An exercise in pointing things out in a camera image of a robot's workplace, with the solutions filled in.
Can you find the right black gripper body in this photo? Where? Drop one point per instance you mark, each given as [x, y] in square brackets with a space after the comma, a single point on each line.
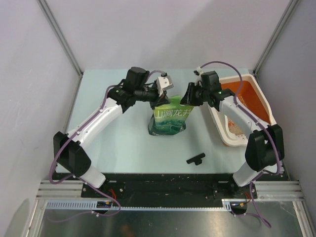
[201, 95]

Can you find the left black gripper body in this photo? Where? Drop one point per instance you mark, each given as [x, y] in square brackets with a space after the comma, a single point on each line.
[155, 99]

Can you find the green litter bag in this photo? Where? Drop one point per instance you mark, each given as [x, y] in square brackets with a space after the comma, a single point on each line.
[169, 119]

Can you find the black bag clip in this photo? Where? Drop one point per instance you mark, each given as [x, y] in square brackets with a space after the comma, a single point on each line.
[197, 160]

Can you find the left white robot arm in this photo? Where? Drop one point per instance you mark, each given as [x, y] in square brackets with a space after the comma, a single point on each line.
[69, 147]

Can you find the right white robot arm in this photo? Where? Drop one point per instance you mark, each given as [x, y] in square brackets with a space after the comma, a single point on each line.
[265, 145]

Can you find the clean litter grains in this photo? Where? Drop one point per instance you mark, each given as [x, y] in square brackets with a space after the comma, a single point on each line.
[232, 126]

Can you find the white orange litter box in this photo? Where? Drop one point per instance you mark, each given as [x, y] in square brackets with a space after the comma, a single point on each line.
[250, 96]

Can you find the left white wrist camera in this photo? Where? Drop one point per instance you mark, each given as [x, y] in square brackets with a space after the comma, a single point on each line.
[164, 83]

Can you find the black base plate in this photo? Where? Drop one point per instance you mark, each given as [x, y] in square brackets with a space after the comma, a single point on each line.
[218, 186]

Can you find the white slotted cable duct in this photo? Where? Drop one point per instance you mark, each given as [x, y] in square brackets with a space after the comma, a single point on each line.
[100, 205]

